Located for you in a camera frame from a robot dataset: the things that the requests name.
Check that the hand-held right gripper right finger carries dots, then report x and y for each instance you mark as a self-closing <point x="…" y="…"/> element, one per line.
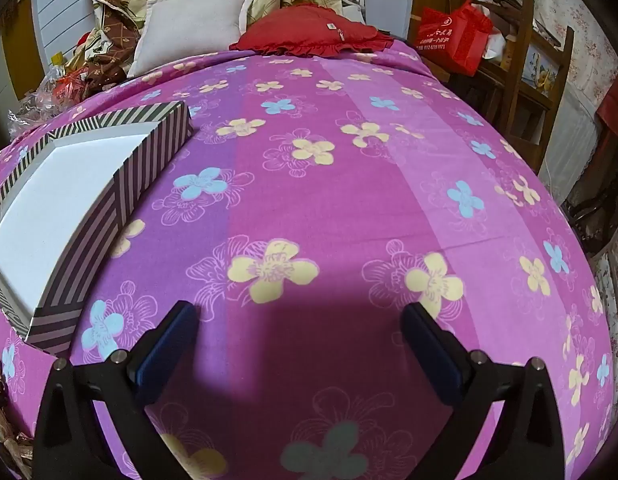
<point x="431" y="350"/>

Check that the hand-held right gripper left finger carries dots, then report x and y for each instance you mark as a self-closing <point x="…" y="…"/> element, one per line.
<point x="169" y="345"/>

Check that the striped cardboard box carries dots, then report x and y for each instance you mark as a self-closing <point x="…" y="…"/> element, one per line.
<point x="64" y="200"/>

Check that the purple floral bed sheet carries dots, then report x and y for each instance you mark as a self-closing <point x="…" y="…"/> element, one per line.
<point x="339" y="200"/>

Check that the gold foil decoration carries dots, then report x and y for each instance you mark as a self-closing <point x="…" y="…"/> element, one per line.
<point x="4" y="420"/>

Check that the pile of clear plastic bags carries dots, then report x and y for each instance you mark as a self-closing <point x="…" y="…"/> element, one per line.
<point x="49" y="95"/>

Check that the wooden shelf rack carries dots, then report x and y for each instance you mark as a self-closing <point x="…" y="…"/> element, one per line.
<point x="514" y="75"/>

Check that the brown floral quilt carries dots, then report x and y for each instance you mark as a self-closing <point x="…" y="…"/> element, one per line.
<point x="114" y="45"/>

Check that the white pillow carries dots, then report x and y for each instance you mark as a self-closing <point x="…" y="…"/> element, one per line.
<point x="189" y="30"/>

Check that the red shopping bag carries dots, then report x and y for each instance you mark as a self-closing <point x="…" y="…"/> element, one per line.
<point x="454" y="35"/>

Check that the red ruffled pillow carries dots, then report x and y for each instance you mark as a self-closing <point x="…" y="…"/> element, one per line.
<point x="309" y="30"/>

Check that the floral beige quilt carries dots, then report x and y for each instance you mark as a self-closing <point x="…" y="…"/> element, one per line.
<point x="64" y="10"/>

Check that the pink floral cloth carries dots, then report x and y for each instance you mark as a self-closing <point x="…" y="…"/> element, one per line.
<point x="589" y="35"/>

